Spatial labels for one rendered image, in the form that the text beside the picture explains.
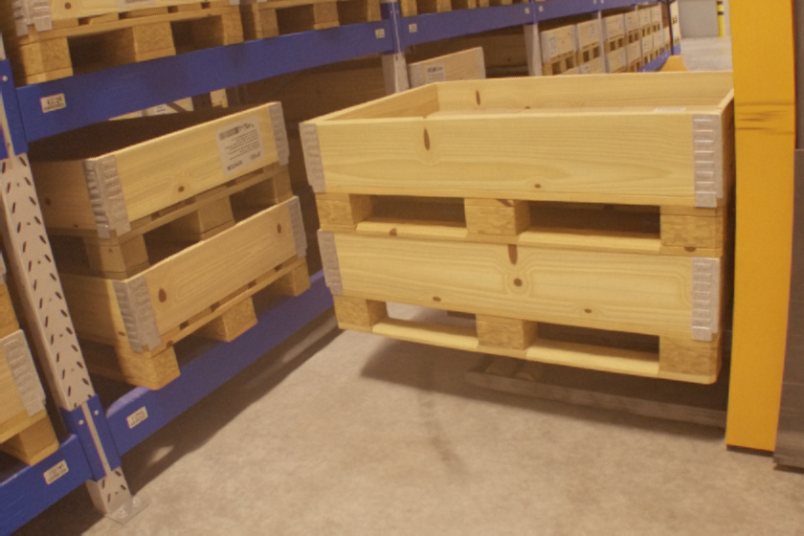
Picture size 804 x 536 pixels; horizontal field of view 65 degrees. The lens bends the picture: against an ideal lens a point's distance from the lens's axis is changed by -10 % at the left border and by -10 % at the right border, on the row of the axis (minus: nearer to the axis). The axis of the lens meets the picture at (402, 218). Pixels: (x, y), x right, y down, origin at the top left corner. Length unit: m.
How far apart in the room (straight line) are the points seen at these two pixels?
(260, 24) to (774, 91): 1.62
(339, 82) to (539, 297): 1.94
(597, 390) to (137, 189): 1.43
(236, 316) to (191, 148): 0.56
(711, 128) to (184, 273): 1.47
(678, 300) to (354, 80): 2.16
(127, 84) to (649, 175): 1.38
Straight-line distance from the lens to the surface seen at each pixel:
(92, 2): 1.95
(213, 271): 2.19
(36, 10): 1.84
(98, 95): 1.95
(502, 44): 5.17
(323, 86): 3.56
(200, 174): 2.15
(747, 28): 1.62
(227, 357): 2.32
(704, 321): 1.76
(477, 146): 1.81
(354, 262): 2.16
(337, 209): 2.13
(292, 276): 2.50
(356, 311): 2.24
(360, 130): 2.00
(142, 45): 2.04
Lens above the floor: 1.18
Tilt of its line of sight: 16 degrees down
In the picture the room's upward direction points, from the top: 8 degrees counter-clockwise
